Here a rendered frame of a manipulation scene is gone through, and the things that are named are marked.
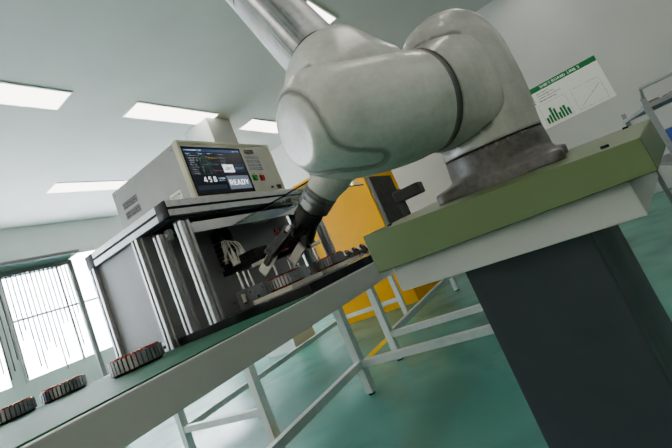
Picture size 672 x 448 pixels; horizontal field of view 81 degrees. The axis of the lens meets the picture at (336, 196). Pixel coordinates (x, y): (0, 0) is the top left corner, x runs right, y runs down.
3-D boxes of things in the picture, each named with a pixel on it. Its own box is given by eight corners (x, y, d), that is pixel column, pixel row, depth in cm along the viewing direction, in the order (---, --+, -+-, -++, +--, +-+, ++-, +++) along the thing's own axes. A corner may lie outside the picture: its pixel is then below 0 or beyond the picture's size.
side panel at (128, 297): (183, 345, 108) (145, 237, 113) (174, 349, 106) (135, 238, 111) (130, 366, 122) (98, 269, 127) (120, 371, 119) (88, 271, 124)
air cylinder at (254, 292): (269, 298, 122) (262, 281, 122) (252, 305, 115) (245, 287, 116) (258, 302, 124) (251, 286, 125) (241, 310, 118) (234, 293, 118)
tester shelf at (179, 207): (311, 197, 162) (307, 187, 163) (168, 216, 103) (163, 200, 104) (241, 236, 183) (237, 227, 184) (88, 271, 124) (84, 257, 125)
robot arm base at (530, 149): (569, 149, 69) (556, 120, 69) (566, 158, 50) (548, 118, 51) (470, 187, 79) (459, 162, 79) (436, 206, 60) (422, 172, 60)
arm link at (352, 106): (484, 87, 49) (338, 126, 39) (435, 176, 61) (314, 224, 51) (234, -113, 86) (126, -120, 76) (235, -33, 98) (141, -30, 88)
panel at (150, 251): (311, 277, 164) (284, 211, 168) (177, 339, 106) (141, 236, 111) (309, 278, 164) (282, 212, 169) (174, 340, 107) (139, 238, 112)
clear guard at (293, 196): (364, 184, 145) (357, 170, 146) (331, 188, 124) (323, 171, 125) (299, 219, 161) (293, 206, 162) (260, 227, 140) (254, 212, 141)
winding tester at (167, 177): (286, 191, 154) (267, 145, 158) (197, 200, 117) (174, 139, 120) (223, 229, 173) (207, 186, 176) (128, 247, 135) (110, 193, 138)
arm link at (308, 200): (300, 182, 102) (290, 200, 105) (325, 203, 99) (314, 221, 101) (319, 180, 110) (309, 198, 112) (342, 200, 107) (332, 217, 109)
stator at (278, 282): (313, 274, 115) (308, 262, 116) (291, 284, 105) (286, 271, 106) (285, 286, 120) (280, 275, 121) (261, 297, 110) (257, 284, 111)
